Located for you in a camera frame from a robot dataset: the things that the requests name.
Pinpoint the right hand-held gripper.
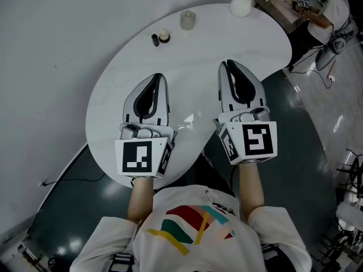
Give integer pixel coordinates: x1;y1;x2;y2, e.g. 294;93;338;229
213;59;278;166

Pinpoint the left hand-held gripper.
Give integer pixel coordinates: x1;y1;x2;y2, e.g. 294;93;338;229
115;73;178;179

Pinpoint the small cream-lidded container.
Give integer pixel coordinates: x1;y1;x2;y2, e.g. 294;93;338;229
158;28;171;44

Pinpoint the person's left forearm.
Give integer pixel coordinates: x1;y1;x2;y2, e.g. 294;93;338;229
126;176;155;224

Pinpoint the person's right forearm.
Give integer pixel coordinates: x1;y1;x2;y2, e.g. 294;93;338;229
237;161;266;221

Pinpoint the white vase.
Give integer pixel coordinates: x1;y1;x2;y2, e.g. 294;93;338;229
229;0;253;18

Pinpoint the frosted glass jar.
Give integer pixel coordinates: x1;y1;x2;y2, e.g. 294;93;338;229
180;10;197;31

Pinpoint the wooden side table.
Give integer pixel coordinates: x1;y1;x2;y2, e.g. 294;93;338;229
254;0;302;34

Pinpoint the dark round rug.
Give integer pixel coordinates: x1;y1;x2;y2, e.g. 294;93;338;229
28;68;340;270

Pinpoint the grey floor appliance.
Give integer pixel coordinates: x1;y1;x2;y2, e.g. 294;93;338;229
315;20;358;71

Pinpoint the black metal stand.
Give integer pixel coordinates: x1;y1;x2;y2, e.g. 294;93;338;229
336;148;363;194

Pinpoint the white printed t-shirt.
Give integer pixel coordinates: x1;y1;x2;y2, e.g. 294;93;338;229
69;184;313;272

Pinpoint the metal floor equipment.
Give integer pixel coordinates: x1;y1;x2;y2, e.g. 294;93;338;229
2;235;62;272

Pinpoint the black cable with white plug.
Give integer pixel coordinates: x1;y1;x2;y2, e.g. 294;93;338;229
285;42;337;90

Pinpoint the black floor cable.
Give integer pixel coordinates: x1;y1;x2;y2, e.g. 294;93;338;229
38;172;106;187

